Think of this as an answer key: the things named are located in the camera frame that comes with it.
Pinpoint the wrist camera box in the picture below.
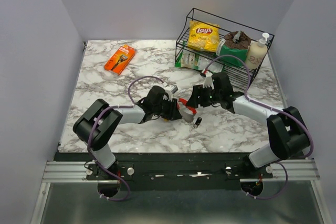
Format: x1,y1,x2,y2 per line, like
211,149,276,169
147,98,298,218
163,84,178,101
201,69,214,89

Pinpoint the orange razor box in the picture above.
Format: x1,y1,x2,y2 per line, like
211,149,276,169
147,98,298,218
104,45,136,76

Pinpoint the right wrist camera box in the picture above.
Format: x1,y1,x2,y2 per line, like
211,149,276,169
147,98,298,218
201,69,214,89

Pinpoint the black key tag with keys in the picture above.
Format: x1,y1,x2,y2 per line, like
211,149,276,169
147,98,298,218
193,117,202,129

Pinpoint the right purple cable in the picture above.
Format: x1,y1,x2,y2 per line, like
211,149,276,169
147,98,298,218
202,54,314,200

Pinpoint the yellow Lays chips bag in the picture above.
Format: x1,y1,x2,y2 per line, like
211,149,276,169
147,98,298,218
187,20,220,52

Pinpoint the purple cable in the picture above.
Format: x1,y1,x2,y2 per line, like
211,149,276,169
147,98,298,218
86,76,169,201
202,54,314,200

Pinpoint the green brown coffee bag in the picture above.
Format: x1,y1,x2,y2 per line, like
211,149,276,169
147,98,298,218
216,31,251,62

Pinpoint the aluminium rail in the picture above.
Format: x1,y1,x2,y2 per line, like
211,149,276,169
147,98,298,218
42,159,320,183

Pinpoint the steel key organizer red handle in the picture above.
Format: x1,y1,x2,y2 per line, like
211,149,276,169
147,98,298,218
177,98,196,124

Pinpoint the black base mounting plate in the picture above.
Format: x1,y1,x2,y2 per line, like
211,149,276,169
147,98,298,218
53,153,288,195

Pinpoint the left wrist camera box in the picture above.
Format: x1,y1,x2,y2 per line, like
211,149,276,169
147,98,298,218
163,84,178,101

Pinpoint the cream lotion pump bottle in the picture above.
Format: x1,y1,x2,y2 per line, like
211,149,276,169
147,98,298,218
245,33,270,70

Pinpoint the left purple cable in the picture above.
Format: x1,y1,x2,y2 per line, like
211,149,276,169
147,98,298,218
86,76,169,201

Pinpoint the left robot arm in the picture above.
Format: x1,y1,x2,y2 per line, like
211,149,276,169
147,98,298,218
72,85,182,179

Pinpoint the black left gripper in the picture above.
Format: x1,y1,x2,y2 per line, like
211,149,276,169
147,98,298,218
153,97,182,121

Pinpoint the black wire shelf rack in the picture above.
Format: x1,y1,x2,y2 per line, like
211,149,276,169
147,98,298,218
175,8,274,90

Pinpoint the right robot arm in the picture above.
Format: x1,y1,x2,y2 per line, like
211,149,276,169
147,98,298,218
186,72,311,178

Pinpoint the green white snack bag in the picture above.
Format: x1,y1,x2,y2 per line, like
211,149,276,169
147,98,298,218
175,50,225,73

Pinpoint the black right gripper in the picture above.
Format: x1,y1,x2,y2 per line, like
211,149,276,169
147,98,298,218
185,83,222,108

